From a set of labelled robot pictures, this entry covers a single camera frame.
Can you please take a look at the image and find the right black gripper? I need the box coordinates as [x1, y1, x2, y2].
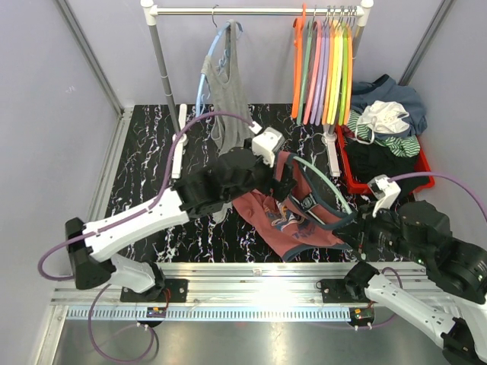
[332, 199, 432, 265]

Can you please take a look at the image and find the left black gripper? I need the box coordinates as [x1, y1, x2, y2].
[224, 150, 297, 204]

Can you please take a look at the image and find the mint green hanger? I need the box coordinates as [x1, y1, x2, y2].
[290, 154, 353, 214]

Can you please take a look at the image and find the grey tank top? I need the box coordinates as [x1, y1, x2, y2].
[201, 19, 256, 224]

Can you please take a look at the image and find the red tank top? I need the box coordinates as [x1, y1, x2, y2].
[233, 151, 350, 262]

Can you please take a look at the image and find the light blue hanger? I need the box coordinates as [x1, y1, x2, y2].
[194, 5, 244, 119]

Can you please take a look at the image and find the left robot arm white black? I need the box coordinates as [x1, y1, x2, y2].
[65, 148, 297, 302]

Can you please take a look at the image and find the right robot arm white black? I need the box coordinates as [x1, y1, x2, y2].
[333, 201, 486, 364]

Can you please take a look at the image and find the purple hanger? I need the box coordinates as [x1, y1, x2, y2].
[311, 21, 329, 125]

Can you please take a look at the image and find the yellow hanger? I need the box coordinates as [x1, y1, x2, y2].
[327, 21, 343, 125]

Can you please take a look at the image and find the lime green hanger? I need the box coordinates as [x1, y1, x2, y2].
[338, 23, 350, 125]

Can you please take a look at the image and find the orange-yellow hanger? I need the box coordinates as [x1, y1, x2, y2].
[322, 20, 335, 125]

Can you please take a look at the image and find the black garment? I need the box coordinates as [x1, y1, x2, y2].
[345, 141, 419, 184]

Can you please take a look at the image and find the red plastic bin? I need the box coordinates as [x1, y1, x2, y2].
[336, 126, 431, 195]

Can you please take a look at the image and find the green striped garment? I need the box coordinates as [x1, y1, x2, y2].
[345, 110, 421, 157]

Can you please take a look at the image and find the white garment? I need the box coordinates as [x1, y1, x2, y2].
[354, 100, 410, 144]

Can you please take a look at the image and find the blue grey garment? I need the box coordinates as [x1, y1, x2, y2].
[351, 75, 428, 136]

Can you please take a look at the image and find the white metal clothes rack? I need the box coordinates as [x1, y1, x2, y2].
[140, 1, 374, 177]

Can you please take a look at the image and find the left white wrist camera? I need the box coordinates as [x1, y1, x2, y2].
[251, 127, 285, 167]

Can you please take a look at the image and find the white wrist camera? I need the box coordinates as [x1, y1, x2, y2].
[368, 175, 401, 217]
[251, 127, 285, 167]

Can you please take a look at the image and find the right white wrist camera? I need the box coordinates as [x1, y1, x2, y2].
[368, 175, 401, 217]

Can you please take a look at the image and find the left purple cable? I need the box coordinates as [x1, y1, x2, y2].
[37, 110, 263, 360]

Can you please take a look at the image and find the purple cable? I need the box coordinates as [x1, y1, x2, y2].
[387, 171, 487, 225]
[37, 110, 263, 360]

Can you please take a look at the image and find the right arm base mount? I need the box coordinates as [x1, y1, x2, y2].
[316, 279, 360, 303]

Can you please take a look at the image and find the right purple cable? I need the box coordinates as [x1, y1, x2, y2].
[387, 171, 487, 225]

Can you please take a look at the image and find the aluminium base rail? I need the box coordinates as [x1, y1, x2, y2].
[53, 260, 465, 322]

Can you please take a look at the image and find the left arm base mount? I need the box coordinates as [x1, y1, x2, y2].
[120, 278, 189, 303]

